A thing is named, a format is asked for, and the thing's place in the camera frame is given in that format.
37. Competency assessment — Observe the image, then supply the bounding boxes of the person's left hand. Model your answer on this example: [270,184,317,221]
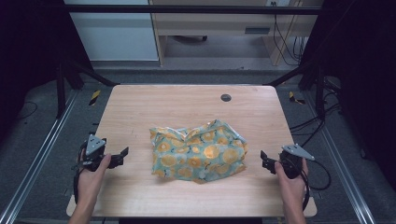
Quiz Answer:
[76,152,112,207]

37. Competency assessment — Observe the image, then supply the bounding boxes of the black hanging cables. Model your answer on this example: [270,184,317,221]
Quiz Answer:
[272,2,308,67]

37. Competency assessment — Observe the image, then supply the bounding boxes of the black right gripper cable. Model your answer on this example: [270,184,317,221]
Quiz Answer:
[300,160,332,212]

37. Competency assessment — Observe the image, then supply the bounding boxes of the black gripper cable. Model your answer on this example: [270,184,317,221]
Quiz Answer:
[300,160,332,212]
[72,146,87,204]

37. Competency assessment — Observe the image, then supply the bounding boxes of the yellow black tape strip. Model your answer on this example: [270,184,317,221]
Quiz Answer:
[89,89,102,106]
[288,91,306,105]

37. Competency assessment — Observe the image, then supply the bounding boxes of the thin black floor cable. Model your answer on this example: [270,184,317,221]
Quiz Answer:
[16,100,39,121]

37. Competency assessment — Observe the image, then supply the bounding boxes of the black metal frame post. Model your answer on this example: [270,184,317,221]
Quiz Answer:
[314,64,327,119]

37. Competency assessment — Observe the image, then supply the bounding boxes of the white cabinet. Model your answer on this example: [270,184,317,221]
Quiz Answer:
[64,0,160,62]

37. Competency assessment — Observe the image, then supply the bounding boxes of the black metal frame crossbar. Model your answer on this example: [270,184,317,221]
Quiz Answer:
[62,4,323,15]

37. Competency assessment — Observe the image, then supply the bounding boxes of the green cloth with orange print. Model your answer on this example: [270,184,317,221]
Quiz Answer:
[148,119,249,185]

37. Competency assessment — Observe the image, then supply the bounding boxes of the black metal frame strut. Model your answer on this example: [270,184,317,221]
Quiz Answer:
[64,58,120,88]
[264,60,314,88]

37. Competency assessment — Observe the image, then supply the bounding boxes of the aluminium floor rail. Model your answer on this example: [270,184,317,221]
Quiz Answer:
[303,91,377,224]
[0,89,79,224]

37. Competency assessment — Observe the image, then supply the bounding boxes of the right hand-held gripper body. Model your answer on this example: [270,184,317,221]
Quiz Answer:
[277,143,316,180]

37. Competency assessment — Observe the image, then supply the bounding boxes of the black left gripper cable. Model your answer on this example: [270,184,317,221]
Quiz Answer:
[72,146,87,204]

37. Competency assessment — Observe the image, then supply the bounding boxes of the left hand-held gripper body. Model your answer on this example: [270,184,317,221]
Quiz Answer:
[78,133,110,173]

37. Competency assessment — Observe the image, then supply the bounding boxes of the black floor cables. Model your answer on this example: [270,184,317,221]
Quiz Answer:
[289,77,343,147]

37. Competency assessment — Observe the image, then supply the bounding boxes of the black curtain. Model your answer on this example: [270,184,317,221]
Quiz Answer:
[299,0,396,190]
[0,0,94,143]

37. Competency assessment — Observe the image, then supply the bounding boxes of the person's right hand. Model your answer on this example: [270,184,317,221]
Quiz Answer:
[274,158,309,204]

